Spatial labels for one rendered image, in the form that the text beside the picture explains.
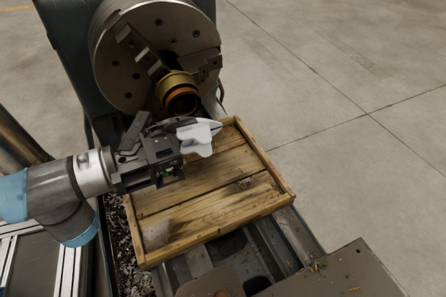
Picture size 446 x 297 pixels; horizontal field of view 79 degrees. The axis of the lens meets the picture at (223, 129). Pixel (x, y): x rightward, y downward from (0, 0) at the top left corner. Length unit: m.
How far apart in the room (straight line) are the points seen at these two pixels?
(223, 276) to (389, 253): 1.39
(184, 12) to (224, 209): 0.44
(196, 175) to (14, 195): 0.37
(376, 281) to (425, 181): 1.65
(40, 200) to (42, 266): 1.04
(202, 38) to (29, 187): 0.46
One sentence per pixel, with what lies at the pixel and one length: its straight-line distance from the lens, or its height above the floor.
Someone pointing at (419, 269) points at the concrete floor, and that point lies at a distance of 1.80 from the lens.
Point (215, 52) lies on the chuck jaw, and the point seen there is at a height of 1.11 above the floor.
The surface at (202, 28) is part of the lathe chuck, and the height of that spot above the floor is 1.16.
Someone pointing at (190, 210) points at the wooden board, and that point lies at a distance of 0.64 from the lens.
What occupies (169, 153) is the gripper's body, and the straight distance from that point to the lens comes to 0.45.
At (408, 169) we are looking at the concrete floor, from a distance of 2.16.
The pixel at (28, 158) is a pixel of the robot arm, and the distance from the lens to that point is 0.59.
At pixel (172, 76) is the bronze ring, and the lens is 0.59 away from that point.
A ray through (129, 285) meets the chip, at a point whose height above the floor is 0.56.
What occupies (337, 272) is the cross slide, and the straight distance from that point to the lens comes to 0.53.
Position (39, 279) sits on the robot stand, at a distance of 1.49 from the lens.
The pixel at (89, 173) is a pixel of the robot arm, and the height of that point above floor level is 1.11.
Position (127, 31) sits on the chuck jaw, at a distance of 0.59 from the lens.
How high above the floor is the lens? 1.44
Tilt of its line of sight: 45 degrees down
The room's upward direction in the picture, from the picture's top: straight up
